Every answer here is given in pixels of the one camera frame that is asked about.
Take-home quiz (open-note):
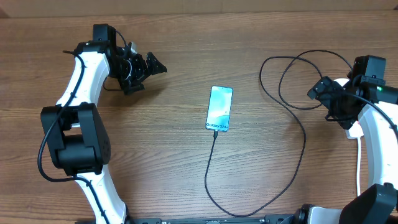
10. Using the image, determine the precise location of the black USB charging cable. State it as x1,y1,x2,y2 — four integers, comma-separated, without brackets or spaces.
204,49,355,218

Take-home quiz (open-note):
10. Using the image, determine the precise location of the Galaxy S24 smartphone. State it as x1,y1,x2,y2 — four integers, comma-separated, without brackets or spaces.
205,86,233,132

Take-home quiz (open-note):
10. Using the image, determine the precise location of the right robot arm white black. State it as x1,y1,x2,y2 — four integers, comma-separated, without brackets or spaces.
285,55,397,223

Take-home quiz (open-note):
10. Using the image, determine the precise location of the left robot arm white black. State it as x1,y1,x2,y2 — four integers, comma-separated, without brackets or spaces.
37,24,167,223

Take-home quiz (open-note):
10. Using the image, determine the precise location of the white power strip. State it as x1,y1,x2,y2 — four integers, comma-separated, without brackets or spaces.
335,78,364,139

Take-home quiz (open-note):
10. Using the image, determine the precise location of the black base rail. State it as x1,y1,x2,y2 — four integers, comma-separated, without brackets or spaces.
126,214,294,224

